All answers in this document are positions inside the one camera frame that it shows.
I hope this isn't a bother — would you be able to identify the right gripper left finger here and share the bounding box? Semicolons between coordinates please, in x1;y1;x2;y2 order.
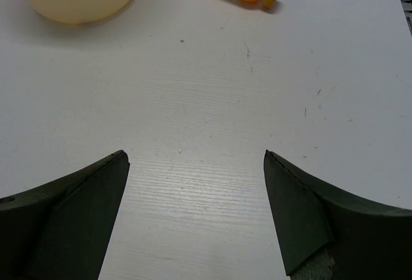
1;150;130;279

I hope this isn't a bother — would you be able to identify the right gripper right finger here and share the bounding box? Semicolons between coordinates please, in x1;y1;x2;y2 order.
263;151;411;279

